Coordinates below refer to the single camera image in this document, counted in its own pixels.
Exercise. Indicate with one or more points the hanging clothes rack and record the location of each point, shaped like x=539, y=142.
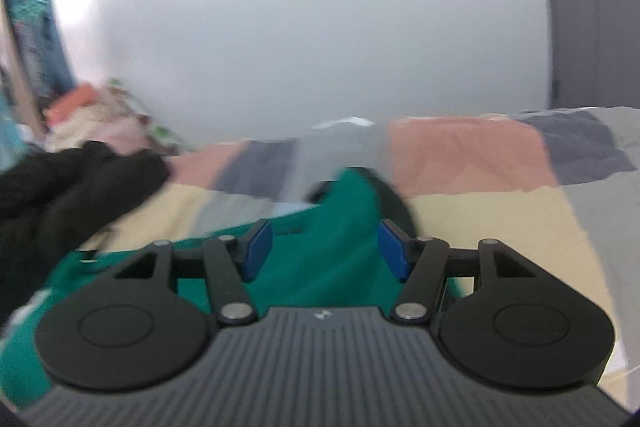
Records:
x=34, y=72

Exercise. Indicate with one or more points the green hoodie sweatshirt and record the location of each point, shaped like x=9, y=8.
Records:
x=323, y=256

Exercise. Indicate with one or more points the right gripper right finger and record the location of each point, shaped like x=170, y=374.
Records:
x=419, y=264

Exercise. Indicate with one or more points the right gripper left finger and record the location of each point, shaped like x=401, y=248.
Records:
x=230, y=262

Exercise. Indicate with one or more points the grey wardrobe cabinet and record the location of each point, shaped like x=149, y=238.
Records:
x=595, y=53

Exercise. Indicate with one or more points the patchwork bed quilt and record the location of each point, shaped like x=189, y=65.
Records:
x=560, y=187

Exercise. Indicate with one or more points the black puffer jacket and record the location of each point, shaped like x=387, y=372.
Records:
x=51, y=203

